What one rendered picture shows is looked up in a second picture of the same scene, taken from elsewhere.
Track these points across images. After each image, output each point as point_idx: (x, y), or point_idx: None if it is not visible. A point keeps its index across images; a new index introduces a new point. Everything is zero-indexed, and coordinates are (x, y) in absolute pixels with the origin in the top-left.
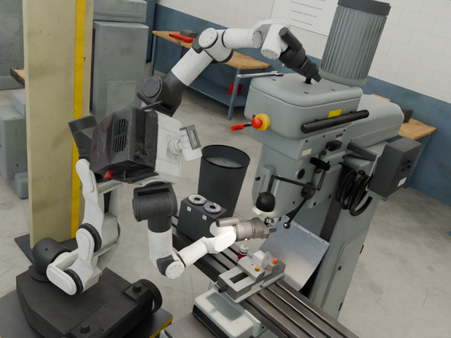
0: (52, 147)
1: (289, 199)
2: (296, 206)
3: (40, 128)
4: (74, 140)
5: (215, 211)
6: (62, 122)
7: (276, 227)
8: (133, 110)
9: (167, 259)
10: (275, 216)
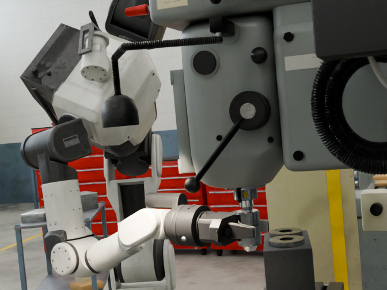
0: (298, 223)
1: (201, 126)
2: (245, 157)
3: (279, 193)
4: (331, 217)
5: (277, 242)
6: (310, 187)
7: (251, 226)
8: (58, 27)
9: (52, 235)
10: (204, 178)
